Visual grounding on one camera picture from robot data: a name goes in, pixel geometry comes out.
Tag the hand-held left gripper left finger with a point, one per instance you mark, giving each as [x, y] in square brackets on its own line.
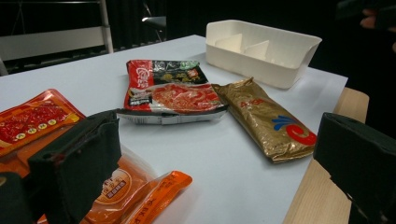
[77, 161]

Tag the dark chair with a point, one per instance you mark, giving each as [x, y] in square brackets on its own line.
[154, 22]

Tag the white metal desk frame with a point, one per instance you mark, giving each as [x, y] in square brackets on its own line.
[53, 42]

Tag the red and black food packet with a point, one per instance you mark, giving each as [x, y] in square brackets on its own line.
[177, 96]

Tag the orange food packet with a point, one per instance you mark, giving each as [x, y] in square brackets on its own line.
[146, 193]

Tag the gold foil packet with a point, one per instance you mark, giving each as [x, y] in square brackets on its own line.
[267, 121]

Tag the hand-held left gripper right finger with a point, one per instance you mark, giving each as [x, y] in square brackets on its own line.
[361, 161]

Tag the white plastic storage box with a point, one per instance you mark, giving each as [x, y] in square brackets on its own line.
[264, 67]

